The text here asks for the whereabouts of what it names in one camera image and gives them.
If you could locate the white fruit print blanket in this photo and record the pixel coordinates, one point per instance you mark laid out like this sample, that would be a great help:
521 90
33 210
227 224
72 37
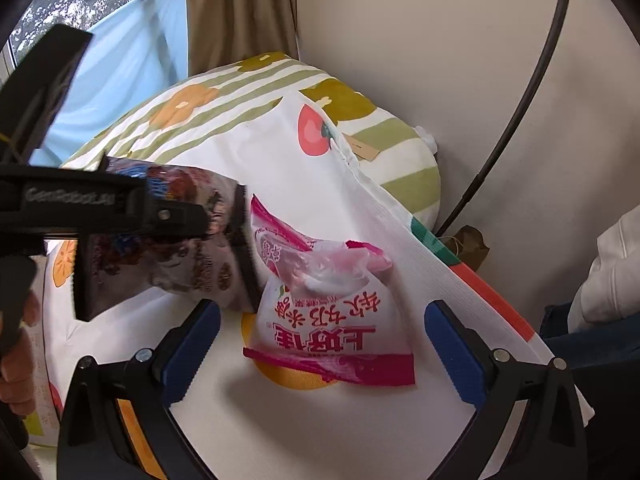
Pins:
300 175

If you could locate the pink white milk snack bag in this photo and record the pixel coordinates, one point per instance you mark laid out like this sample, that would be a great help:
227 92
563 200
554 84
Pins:
320 330

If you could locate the brown curtain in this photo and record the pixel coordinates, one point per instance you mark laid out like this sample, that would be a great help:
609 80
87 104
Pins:
240 10

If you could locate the light blue curtain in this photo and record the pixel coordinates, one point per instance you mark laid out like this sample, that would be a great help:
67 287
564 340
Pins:
130 60

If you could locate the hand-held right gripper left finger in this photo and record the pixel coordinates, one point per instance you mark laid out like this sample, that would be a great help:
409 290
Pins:
192 350

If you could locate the white chocolate snack bag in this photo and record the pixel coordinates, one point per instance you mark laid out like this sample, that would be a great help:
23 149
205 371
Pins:
200 270

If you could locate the green striped pillow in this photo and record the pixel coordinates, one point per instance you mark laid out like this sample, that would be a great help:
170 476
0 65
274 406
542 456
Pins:
225 95

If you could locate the brown paper bag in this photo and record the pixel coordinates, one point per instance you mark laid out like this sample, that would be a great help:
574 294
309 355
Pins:
470 247

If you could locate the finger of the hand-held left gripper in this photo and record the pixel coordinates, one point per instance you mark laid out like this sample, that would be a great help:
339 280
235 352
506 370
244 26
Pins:
175 215

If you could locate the person's white sweater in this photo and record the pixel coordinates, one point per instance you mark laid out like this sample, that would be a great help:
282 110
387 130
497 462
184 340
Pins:
615 270

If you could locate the person's dark jeans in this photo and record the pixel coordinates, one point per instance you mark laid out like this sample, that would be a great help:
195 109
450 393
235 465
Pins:
600 385

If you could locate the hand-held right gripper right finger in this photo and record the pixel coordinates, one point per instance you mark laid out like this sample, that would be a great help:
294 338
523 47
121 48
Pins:
455 355

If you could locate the person's left hand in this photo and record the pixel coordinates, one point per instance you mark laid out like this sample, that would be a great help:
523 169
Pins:
20 370

